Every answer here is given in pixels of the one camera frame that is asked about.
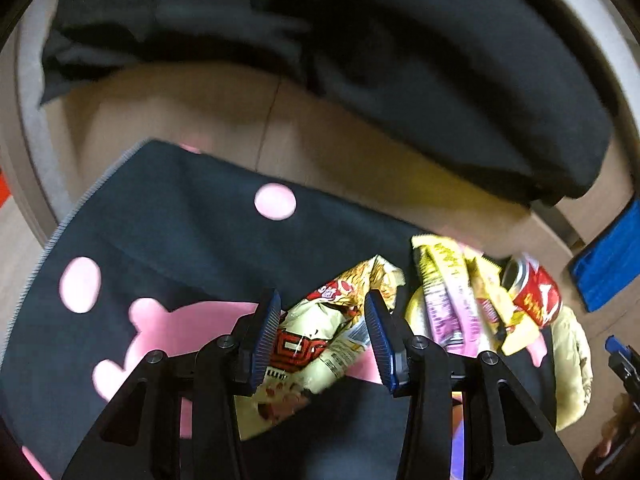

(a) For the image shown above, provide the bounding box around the white kitchen countertop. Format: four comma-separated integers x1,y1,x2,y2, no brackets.
558,0,639,134

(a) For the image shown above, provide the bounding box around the yellow trash bag bin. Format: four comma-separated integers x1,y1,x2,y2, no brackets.
551,304,593,432

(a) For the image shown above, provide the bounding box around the black hanging cloth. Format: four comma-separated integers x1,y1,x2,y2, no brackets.
42,0,613,204

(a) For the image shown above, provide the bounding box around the person's right hand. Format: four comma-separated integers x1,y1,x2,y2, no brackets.
597,393,639,458

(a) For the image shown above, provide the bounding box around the yellow red noodle wrapper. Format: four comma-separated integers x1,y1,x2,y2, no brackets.
235,255,405,441

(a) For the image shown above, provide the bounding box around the blue hanging towel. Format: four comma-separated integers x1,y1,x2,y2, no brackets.
570,200,639,313

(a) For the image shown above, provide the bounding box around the black pink patterned table mat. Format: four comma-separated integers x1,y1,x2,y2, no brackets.
1,141,578,479

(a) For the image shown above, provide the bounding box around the red soda can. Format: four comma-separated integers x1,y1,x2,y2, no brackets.
501,254,562,328

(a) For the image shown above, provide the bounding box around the pink yellow snack bag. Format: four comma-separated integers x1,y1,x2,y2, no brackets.
411,234,540,358

